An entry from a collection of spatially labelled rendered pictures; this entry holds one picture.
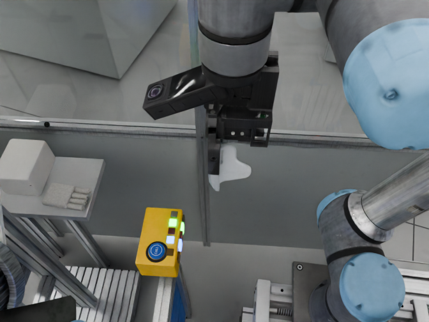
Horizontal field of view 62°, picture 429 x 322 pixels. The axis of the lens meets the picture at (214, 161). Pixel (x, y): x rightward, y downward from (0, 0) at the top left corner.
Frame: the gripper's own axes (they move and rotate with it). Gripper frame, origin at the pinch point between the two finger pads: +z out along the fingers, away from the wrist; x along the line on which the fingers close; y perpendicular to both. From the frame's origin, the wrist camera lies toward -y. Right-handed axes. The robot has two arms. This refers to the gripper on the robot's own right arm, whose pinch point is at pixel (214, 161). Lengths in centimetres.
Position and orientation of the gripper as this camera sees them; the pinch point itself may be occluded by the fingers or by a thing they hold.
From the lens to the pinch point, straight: 55.6
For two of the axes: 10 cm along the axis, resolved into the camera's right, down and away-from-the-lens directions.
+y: 10.0, 0.6, -0.4
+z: 0.0, 5.8, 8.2
